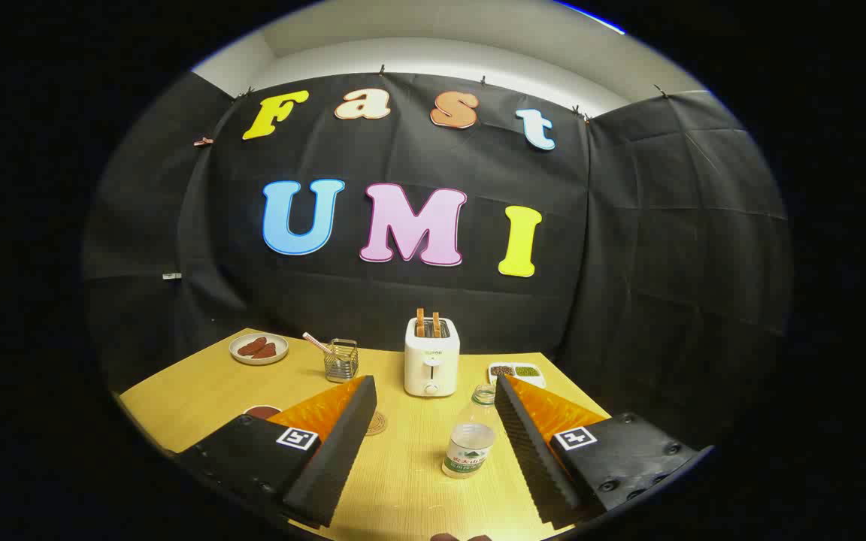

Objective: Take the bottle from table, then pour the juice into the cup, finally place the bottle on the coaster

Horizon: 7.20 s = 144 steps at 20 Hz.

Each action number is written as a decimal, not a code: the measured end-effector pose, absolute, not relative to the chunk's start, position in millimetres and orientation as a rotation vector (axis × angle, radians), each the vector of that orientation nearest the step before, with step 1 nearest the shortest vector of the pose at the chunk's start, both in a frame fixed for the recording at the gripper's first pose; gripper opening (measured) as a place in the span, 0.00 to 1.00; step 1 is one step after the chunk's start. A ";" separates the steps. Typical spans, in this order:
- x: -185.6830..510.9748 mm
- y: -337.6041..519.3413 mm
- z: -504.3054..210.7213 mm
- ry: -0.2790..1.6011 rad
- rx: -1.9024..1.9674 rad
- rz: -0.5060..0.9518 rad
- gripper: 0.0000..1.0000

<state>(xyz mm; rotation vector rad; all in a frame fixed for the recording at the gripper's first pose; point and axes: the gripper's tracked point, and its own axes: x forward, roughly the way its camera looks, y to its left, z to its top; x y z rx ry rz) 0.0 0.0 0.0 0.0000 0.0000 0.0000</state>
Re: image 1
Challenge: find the white divided bean dish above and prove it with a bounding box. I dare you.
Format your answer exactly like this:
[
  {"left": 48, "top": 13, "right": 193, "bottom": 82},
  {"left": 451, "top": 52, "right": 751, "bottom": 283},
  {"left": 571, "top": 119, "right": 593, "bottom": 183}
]
[{"left": 488, "top": 362, "right": 547, "bottom": 389}]

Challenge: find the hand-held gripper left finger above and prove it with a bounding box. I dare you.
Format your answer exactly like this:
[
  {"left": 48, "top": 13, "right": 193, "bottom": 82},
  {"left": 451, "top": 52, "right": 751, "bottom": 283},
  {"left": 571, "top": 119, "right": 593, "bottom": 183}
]
[{"left": 174, "top": 375, "right": 378, "bottom": 529}]

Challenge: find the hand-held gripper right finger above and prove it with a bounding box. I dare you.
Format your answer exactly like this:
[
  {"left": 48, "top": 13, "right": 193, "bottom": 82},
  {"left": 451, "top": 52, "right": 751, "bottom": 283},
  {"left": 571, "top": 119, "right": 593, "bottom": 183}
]
[{"left": 493, "top": 373, "right": 716, "bottom": 529}]

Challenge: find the white toaster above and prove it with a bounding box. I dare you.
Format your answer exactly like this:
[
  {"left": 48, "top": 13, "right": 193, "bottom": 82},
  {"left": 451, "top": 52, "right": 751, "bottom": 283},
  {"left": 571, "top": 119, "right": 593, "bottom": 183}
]
[{"left": 404, "top": 316, "right": 461, "bottom": 397}]

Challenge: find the metal wire basket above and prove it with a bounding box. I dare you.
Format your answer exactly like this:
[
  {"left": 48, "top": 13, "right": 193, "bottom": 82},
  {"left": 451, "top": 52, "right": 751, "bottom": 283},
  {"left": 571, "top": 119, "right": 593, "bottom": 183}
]
[{"left": 324, "top": 339, "right": 359, "bottom": 383}]

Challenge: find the wooden table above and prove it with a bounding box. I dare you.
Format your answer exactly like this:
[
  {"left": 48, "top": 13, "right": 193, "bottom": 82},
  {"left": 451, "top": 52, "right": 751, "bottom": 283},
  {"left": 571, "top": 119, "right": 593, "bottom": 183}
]
[{"left": 117, "top": 328, "right": 614, "bottom": 541}]

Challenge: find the white round plate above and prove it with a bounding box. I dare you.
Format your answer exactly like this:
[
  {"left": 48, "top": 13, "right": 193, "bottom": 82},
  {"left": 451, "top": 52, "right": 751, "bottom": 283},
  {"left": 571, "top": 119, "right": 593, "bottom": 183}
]
[{"left": 229, "top": 333, "right": 289, "bottom": 366}]

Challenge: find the clear plastic juice bottle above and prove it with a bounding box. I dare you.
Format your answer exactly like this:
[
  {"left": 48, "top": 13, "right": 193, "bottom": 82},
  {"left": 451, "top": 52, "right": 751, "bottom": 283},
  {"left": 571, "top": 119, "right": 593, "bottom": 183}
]
[{"left": 442, "top": 384, "right": 497, "bottom": 479}]

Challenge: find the black backdrop cloth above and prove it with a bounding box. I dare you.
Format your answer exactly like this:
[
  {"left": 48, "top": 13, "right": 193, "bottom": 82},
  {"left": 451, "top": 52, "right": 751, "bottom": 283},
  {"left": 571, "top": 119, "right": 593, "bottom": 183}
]
[{"left": 81, "top": 71, "right": 791, "bottom": 452}]

